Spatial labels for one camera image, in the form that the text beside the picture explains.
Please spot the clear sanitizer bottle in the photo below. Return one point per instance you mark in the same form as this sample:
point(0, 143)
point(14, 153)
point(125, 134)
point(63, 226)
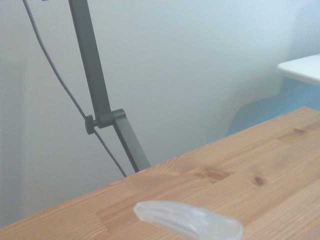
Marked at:
point(190, 220)

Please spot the white side table top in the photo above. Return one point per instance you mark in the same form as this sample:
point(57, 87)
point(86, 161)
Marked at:
point(302, 68)

